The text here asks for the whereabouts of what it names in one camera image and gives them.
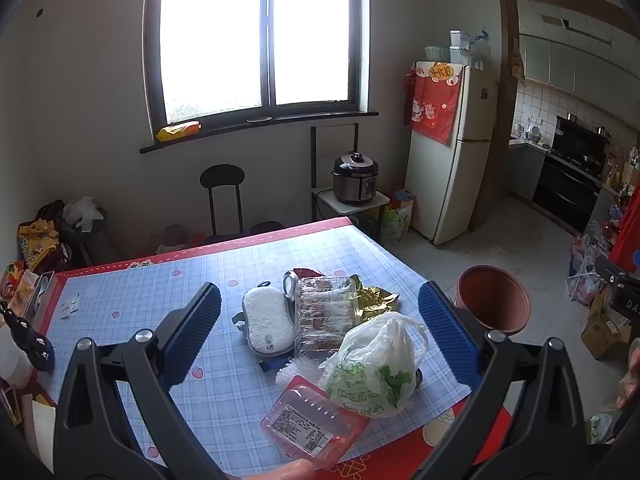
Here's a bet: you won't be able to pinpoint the red printed cloth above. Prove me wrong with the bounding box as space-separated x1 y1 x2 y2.
404 61 460 146

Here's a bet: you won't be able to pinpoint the gold foil bag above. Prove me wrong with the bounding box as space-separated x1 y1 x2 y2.
350 274 401 328

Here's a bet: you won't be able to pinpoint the pale green white floor bag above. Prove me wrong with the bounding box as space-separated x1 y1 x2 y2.
590 412 613 443

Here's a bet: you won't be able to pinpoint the clear stacked storage boxes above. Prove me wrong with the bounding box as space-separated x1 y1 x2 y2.
449 30 471 65

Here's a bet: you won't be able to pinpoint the pile of plastic bags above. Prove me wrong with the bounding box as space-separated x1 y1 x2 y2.
567 220 608 306

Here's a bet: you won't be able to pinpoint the orange shopping bag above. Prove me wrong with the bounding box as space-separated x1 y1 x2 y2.
390 187 416 211

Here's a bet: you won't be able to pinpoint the black round side table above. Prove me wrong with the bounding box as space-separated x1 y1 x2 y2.
57 207 121 266

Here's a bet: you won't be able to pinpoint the cream two door fridge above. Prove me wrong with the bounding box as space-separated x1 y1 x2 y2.
404 60 496 246

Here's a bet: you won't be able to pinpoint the clear plastic food container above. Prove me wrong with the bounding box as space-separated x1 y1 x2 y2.
292 275 361 376

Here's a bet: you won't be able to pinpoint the yellow clothes pile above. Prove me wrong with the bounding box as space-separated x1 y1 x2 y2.
19 219 61 271

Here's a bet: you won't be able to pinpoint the red orange snack bag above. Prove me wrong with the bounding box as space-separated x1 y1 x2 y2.
0 261 26 301

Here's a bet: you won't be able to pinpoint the white booklet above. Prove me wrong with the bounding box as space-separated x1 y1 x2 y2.
20 395 56 471

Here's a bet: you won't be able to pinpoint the dark maroon cloth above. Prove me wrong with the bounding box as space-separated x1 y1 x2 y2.
37 200 76 271

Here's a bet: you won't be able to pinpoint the green white shopping bag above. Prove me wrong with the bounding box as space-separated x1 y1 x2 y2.
380 205 415 243

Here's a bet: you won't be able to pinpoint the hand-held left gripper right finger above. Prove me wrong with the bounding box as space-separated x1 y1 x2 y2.
417 281 586 480

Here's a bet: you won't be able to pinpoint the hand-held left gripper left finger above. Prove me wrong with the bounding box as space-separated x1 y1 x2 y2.
52 282 231 480

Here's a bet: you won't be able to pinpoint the black gourd shaped bottle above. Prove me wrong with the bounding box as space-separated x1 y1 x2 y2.
0 302 55 372

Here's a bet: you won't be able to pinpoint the white round lidded container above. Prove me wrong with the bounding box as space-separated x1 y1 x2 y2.
0 320 33 388

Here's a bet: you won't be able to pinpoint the white pleated paper wrapper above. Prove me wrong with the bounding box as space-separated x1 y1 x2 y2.
275 360 302 387

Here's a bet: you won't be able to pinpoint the grey kitchen cabinets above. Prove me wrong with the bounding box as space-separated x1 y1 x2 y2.
509 140 547 201
517 35 640 111

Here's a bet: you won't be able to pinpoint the pink plastic meat tray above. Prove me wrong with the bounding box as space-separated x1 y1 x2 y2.
260 375 372 471

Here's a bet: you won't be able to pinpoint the black integrated stove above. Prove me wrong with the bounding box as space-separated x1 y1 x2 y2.
532 115 611 233

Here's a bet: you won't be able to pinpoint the brown plastic bin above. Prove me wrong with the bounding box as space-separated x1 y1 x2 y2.
456 265 532 336

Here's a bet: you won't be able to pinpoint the row of condiment bottles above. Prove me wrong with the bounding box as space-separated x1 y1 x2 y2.
602 145 640 201

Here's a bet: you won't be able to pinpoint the crushed red drink can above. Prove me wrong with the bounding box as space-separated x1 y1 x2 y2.
282 269 326 301

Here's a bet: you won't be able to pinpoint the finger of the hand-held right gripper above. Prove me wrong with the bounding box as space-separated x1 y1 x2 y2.
594 255 640 330

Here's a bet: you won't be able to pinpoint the grey lower kitchen cabinets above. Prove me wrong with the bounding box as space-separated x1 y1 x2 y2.
509 140 547 201

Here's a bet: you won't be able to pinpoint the yellow orange bag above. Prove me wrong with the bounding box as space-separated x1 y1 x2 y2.
156 121 202 142

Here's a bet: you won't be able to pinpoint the red hanging garment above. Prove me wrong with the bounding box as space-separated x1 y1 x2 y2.
607 195 640 273

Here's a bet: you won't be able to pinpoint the black frame white side table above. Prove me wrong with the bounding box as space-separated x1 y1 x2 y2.
310 124 391 222

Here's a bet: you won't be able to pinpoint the dark framed window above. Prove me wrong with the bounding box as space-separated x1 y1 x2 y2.
140 0 379 155

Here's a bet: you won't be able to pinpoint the open cardboard box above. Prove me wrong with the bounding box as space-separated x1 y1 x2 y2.
580 287 633 361

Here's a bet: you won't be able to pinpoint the person's left hand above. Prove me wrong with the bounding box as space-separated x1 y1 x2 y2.
267 459 317 480

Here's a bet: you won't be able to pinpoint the grey upper kitchen cabinets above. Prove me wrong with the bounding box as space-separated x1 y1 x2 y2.
517 35 640 111

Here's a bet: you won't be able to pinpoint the crumpled clear plastic bag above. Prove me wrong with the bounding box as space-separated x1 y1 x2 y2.
470 30 493 68

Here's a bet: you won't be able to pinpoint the steel black pressure cooker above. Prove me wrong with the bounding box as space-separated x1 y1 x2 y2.
332 151 378 205

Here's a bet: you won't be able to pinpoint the crumpled white plastic bag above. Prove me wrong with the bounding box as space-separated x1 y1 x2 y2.
62 196 106 233

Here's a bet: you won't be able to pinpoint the white green printed plastic bag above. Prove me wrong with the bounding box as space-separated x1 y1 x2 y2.
318 311 430 418

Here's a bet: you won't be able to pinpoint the grey metal tray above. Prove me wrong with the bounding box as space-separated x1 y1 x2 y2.
22 270 57 318

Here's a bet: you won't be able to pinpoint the person's right hand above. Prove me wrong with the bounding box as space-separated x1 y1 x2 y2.
616 337 640 411

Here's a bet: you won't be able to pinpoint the blue plaid tablecloth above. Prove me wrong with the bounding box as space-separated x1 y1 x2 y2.
30 217 516 480

